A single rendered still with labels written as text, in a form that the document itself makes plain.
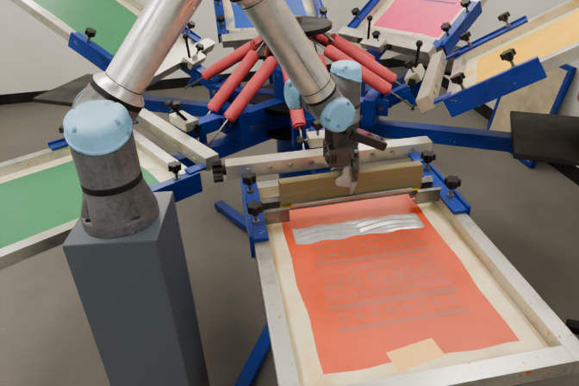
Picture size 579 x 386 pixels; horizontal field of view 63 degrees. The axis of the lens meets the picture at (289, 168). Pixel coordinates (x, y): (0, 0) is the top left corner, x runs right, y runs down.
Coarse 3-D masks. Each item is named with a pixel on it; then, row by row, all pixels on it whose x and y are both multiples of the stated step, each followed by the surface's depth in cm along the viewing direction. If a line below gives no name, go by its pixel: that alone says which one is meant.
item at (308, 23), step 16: (304, 16) 204; (304, 32) 180; (320, 32) 183; (256, 96) 207; (272, 96) 206; (272, 112) 194; (288, 112) 191; (288, 128) 203; (288, 144) 210; (288, 176) 218
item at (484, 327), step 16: (352, 208) 140; (368, 208) 140; (384, 208) 139; (400, 208) 139; (416, 208) 139; (432, 240) 125; (448, 256) 120; (448, 272) 114; (464, 272) 114; (464, 288) 110; (480, 304) 105; (432, 320) 102; (448, 320) 102; (464, 320) 101; (480, 320) 101; (496, 320) 101; (416, 336) 98; (432, 336) 98; (448, 336) 98; (464, 336) 98; (480, 336) 98; (496, 336) 97; (512, 336) 97; (448, 352) 94
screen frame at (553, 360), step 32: (256, 256) 119; (480, 256) 117; (512, 288) 105; (544, 320) 96; (288, 352) 92; (544, 352) 89; (576, 352) 89; (288, 384) 86; (352, 384) 85; (384, 384) 85; (416, 384) 85; (448, 384) 84; (480, 384) 86; (512, 384) 88
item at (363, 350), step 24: (312, 216) 137; (336, 216) 137; (288, 240) 128; (336, 240) 127; (312, 264) 119; (312, 288) 112; (312, 312) 105; (336, 336) 99; (360, 336) 99; (384, 336) 99; (408, 336) 98; (336, 360) 94; (360, 360) 94; (384, 360) 93
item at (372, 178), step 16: (304, 176) 129; (320, 176) 129; (336, 176) 129; (368, 176) 130; (384, 176) 131; (400, 176) 132; (416, 176) 133; (288, 192) 128; (304, 192) 129; (320, 192) 130; (336, 192) 131; (352, 192) 132
